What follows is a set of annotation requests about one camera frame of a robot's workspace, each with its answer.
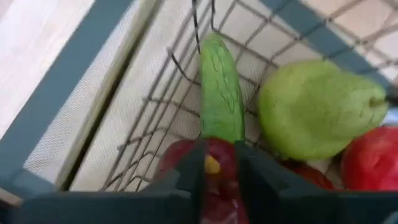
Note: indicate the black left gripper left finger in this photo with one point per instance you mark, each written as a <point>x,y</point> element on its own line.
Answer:
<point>109,208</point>

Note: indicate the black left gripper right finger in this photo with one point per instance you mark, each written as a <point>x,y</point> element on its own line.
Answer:
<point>311,208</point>

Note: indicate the bright red apple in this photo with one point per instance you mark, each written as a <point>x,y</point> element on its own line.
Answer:
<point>373,158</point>

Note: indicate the dark red apple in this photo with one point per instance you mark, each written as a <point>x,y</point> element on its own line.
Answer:
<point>220,186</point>

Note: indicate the light green pear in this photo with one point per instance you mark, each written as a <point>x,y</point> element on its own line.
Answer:
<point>317,109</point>

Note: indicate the green cucumber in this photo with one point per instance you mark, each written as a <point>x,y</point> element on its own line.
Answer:
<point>222,93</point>

